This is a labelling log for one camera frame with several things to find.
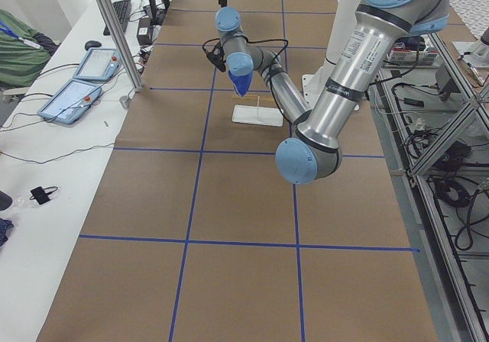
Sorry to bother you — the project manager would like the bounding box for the blue grey towel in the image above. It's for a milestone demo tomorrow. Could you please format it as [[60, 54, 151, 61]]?
[[228, 71, 254, 97]]

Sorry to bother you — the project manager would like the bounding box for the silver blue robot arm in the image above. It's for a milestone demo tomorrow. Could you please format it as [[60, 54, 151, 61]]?
[[215, 0, 449, 184]]

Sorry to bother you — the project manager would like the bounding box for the white rack base tray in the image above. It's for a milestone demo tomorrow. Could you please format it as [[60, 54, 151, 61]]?
[[232, 105, 283, 127]]

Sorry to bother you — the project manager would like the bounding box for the small metal cylinder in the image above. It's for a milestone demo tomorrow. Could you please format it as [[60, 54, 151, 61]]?
[[119, 95, 131, 109]]

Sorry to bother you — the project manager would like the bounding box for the far teach pendant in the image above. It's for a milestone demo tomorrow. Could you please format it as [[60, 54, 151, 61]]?
[[73, 47, 120, 82]]

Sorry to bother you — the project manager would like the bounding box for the teach pendant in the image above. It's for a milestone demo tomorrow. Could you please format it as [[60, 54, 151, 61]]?
[[73, 47, 120, 82], [37, 79, 102, 125]]

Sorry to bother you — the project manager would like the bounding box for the near teach pendant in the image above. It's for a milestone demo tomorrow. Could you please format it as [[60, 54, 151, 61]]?
[[37, 79, 102, 125]]

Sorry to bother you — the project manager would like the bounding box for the black computer mouse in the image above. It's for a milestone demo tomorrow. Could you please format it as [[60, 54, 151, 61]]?
[[84, 40, 102, 50]]

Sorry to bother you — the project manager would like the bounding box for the black keyboard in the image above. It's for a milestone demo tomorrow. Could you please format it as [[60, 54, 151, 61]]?
[[112, 0, 132, 33]]

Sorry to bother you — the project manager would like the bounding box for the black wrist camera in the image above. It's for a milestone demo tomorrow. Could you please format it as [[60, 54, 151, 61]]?
[[205, 46, 226, 73]]

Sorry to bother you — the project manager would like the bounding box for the white pedestal column with base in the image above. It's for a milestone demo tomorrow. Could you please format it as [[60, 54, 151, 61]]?
[[302, 0, 361, 108]]

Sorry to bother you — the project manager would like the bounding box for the aluminium frame post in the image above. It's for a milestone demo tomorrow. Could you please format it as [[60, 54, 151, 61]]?
[[96, 0, 143, 92]]

